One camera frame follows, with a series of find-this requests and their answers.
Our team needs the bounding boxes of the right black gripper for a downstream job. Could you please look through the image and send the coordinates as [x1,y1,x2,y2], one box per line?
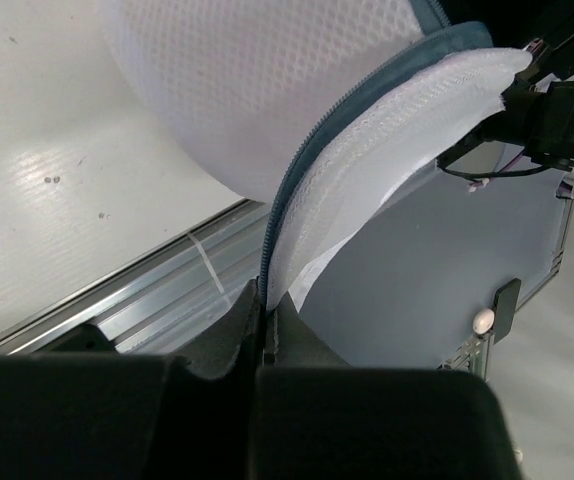
[437,1,574,173]

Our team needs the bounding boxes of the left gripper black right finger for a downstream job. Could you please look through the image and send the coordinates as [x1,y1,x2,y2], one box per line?
[254,298,522,479]

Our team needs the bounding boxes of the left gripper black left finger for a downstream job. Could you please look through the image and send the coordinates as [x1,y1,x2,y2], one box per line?
[0,282,259,479]

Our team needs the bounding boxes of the grey-trimmed white mesh laundry bag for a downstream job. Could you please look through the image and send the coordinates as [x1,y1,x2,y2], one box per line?
[98,1,532,309]

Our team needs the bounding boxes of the black door latch with knob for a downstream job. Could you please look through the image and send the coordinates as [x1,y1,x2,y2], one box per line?
[472,278,522,343]

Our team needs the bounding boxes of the aluminium mounting rail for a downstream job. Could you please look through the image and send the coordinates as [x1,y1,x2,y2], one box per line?
[0,201,269,355]

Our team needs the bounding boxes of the white cable tie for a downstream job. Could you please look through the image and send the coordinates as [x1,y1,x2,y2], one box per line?
[187,232,232,308]

